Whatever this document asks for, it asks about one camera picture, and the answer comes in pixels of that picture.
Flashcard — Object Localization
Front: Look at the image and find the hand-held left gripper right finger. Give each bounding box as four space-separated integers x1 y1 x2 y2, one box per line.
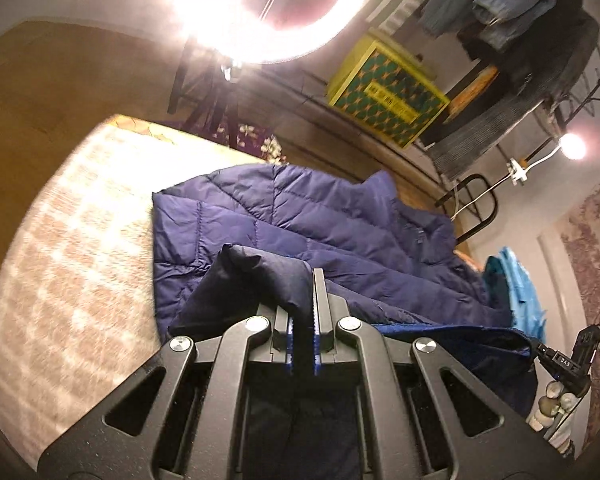
310 267 578 480

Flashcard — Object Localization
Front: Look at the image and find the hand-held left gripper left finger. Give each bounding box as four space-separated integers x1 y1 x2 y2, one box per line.
37 302 296 480

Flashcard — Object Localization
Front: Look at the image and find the navy puffer jacket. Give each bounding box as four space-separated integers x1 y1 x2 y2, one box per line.
151 162 543 480

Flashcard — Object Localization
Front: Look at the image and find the black metal clothes rack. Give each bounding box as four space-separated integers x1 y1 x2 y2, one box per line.
275 35 600 196

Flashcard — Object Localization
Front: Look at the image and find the person's right hand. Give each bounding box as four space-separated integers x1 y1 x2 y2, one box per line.
526 380 578 433

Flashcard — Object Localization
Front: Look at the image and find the light blue cloth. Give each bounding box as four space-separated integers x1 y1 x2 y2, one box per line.
482 246 548 338

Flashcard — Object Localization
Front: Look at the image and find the dark floral cloth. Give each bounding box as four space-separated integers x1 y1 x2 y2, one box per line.
167 115 286 163

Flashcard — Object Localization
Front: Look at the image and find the white clip lamp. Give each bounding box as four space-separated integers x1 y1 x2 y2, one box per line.
507 132 587 186

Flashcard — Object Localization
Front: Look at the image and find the grey plaid coat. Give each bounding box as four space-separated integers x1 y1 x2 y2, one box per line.
427 15 600 181

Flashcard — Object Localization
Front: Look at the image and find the yellow patterned box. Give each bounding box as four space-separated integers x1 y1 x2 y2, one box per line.
327 30 451 148

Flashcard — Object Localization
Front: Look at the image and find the yellow scarf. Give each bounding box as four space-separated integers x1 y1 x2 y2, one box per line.
450 65 498 111

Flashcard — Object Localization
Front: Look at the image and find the black hanging coat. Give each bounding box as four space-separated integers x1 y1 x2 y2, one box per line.
457 0 588 96

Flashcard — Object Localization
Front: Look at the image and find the blue denim shirt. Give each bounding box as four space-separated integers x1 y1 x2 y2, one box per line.
472 0 563 48

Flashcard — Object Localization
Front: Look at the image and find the landscape wall scroll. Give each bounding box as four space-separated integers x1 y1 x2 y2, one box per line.
560 167 600 406

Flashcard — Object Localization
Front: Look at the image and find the black metal bed rail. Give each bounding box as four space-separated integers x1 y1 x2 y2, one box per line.
436 174 498 241

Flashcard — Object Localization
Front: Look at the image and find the ring light on stand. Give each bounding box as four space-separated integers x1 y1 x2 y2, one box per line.
167 0 301 128

